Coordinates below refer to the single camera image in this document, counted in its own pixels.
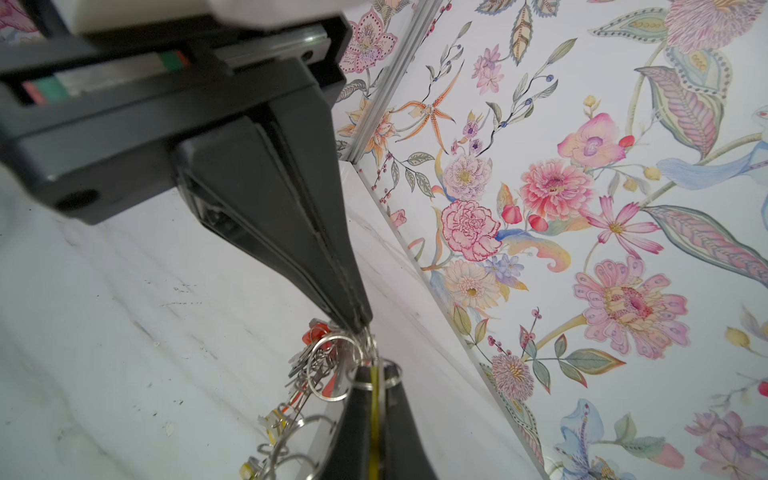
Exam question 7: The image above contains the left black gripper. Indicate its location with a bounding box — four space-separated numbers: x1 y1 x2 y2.
1 16 352 318

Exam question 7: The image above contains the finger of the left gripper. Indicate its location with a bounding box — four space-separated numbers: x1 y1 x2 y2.
269 85 373 333

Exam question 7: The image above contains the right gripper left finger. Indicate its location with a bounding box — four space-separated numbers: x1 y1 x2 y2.
319 366 373 480

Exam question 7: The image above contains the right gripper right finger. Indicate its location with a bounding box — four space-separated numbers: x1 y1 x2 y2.
379 359 437 480

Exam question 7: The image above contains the yellow key tag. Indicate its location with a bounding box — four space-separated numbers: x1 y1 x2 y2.
368 360 385 480

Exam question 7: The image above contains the round steel key organizer disc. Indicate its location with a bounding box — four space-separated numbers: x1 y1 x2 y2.
239 320 403 480

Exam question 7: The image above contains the red capped key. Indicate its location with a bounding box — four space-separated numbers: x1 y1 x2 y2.
302 319 332 346

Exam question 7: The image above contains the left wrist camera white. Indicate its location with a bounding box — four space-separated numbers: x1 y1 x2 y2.
52 0 362 34

